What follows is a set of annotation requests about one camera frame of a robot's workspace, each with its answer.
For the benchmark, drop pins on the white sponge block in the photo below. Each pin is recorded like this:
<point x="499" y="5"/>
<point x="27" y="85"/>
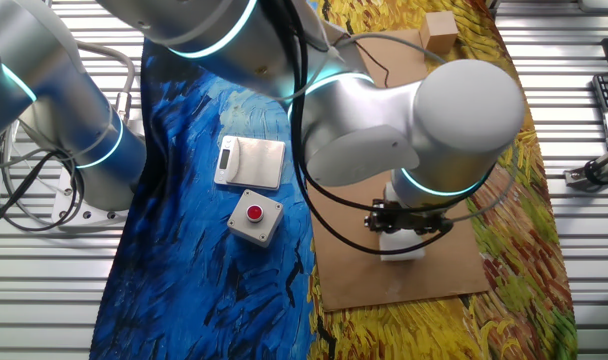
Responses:
<point x="401" y="248"/>

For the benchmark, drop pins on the blue yellow painted tablecloth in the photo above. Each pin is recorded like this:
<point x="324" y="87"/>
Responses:
<point x="194" y="280"/>

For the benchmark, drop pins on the grey box red button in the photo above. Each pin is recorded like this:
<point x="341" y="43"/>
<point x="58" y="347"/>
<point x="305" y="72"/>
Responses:
<point x="264" y="227"/>

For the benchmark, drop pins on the brown cardboard sheet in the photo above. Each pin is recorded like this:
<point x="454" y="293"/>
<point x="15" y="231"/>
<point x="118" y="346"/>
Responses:
<point x="344" y="270"/>

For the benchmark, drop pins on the silver robot mounting plate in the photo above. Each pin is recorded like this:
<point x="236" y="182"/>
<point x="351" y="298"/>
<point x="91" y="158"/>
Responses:
<point x="64" y="200"/>

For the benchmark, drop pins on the silver kitchen scale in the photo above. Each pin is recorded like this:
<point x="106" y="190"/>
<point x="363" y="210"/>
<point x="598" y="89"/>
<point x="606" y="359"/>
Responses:
<point x="249" y="162"/>

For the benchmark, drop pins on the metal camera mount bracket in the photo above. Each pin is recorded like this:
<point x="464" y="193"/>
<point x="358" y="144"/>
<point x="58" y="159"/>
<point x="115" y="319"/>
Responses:
<point x="579" y="177"/>

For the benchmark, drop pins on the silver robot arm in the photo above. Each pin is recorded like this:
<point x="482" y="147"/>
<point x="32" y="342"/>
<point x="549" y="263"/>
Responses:
<point x="464" y="110"/>

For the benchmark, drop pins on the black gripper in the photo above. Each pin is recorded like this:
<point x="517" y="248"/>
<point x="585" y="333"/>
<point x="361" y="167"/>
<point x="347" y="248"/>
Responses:
<point x="409" y="216"/>

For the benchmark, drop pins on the wooden cube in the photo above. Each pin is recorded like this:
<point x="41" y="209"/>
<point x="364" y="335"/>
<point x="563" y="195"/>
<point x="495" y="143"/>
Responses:
<point x="439" y="32"/>

